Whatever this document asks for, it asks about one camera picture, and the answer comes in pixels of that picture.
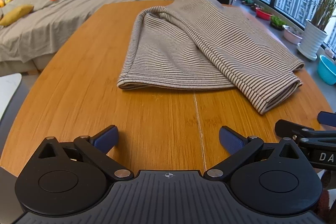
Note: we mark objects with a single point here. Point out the teal basin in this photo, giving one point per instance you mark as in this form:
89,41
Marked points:
326,70

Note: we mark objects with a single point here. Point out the grey covered sofa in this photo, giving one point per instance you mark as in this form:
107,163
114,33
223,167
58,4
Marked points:
78,11

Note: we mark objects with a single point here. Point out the potted plant in white pot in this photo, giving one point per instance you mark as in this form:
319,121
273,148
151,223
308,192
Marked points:
313,37

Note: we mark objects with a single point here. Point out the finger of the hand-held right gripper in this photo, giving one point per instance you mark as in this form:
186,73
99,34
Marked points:
326,118
288,129

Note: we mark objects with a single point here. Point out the white marble side table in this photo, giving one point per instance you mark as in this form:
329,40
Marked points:
9,87

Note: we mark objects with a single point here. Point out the pink basin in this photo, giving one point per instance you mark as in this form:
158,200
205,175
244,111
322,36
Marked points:
292,35

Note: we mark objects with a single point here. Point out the striped knit garment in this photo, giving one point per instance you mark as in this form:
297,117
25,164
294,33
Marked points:
197,50

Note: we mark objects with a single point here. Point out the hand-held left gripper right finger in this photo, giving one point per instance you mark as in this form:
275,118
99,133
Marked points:
231,140

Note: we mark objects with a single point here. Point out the small green object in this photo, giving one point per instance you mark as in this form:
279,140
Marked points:
248,1

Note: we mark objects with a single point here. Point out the small yellow pillow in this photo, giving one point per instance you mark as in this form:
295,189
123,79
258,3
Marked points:
17,14

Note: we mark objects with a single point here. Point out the black tray of green sprouts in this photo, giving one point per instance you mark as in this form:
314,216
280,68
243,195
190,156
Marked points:
277,22

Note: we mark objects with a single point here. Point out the orange yellow plush toy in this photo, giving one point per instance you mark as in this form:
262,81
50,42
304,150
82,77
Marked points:
2,3

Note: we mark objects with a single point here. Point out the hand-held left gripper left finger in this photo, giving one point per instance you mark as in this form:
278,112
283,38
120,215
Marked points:
109,138

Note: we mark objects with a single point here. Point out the red basin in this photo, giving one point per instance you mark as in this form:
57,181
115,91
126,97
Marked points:
263,13

